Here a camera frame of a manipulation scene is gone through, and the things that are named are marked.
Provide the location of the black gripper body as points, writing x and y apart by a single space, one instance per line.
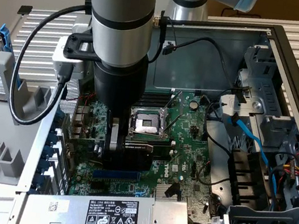
119 84

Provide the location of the green graphics card black shroud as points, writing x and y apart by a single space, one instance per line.
135 161

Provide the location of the CPU socket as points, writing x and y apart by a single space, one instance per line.
147 124

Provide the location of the black RAM slot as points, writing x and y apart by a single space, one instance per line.
150 141
156 105
158 96

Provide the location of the blue expansion slot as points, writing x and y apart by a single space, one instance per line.
116 175

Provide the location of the short black expansion slot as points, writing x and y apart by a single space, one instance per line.
97 185

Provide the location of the blue slot retention clip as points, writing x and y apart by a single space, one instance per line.
59 120
36 183
53 136
48 152
42 167

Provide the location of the thin metal locking lever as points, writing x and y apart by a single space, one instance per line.
175 113

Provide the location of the silver chipset heatsink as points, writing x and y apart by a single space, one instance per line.
160 190

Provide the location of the green motherboard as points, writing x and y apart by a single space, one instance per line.
185 152

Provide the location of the open grey PC case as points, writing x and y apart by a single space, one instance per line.
196 74

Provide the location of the coin battery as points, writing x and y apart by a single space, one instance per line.
194 105

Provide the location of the silver power supply unit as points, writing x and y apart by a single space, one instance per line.
69 213

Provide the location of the blue plastic disk caddy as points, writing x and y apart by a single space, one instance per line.
7 42

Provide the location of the small black clip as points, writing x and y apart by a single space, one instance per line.
25 9

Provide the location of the black fan shroud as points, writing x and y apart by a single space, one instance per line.
242 173

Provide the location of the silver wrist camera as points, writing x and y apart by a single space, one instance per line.
61 57

